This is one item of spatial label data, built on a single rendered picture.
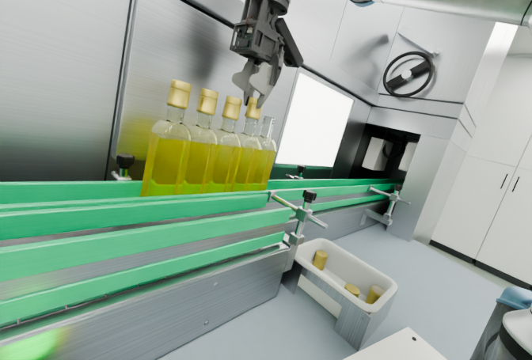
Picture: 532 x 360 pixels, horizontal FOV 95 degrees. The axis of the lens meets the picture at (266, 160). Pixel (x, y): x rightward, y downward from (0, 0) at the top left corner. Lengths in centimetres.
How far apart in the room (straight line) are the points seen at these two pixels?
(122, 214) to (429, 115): 124
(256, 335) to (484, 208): 372
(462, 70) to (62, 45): 134
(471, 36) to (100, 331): 146
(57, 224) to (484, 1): 65
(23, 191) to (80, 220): 11
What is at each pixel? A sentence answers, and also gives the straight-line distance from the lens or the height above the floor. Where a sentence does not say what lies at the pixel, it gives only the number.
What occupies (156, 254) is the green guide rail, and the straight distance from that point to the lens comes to 39.
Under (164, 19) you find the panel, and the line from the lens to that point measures 59.
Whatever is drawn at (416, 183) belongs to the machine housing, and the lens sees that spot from 132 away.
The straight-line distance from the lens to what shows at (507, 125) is 409.
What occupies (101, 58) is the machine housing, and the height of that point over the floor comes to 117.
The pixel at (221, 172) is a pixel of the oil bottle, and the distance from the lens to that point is 51.
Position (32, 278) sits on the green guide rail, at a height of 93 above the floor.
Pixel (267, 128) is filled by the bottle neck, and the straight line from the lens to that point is 59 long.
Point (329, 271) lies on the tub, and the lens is 77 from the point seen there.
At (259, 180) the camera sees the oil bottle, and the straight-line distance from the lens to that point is 59.
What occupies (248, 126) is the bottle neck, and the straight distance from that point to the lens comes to 54.
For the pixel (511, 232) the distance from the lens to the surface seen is 409.
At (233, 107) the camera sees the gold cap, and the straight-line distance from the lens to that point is 51.
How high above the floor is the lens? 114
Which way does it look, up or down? 10 degrees down
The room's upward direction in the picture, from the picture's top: 15 degrees clockwise
